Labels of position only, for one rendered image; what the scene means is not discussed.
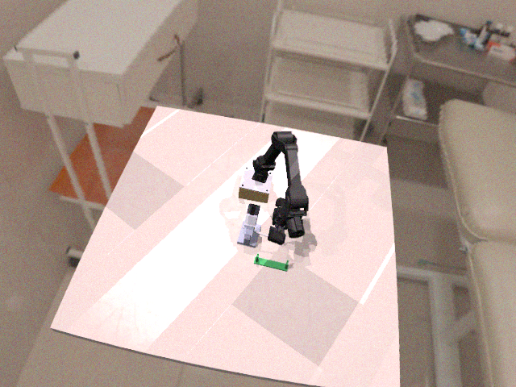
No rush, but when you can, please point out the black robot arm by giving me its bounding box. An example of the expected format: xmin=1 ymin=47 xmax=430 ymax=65
xmin=252 ymin=131 xmax=310 ymax=239

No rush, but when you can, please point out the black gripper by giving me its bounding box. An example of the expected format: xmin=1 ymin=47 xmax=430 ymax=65
xmin=268 ymin=198 xmax=286 ymax=245

